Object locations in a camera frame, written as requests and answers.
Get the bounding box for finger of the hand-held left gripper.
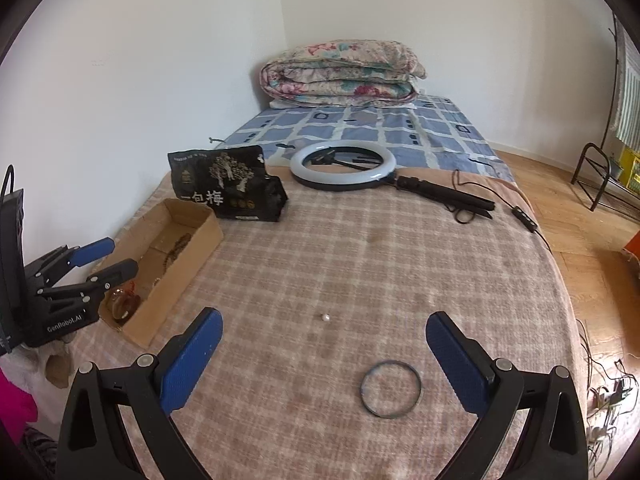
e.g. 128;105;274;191
27;237;116;282
36;258;140;307

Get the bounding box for black ring light cable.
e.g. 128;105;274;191
452;169;557;257

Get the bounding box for pink cloth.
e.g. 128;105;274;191
0;367;39;448

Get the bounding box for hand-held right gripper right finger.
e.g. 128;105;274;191
425;311;590;480

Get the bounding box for blue checked bedsheet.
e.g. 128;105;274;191
220;95;516;183

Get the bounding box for folded floral quilt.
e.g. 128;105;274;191
259;40;428;108

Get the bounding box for ring light with black stand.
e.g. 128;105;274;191
290;141;496;224

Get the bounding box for white power strip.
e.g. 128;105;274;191
587;380;632;442

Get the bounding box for black metal clothes rack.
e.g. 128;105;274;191
571;12;640;221

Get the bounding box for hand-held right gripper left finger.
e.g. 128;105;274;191
56;306;224;480

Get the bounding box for striped grey towel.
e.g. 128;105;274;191
614;25;640;143

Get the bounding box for beige plaid blanket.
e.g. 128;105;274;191
65;162;591;480

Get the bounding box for brown cardboard piece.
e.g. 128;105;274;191
46;352;74;389

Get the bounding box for black snack bag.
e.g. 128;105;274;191
167;145;290;222

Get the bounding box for yellow plastic crate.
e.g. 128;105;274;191
620;147;640;188

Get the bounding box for floor cables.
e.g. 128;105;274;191
575;317;640;461

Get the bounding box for dark patterned mat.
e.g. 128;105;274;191
22;427;59;480

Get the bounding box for brown cardboard box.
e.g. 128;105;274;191
98;197;224;349

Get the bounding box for brown wooden bead necklace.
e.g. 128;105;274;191
159;232;197;267

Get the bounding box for dark thin bangle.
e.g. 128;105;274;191
360;360;423;418

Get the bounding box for orange cloth covered table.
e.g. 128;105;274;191
622;230;640;277

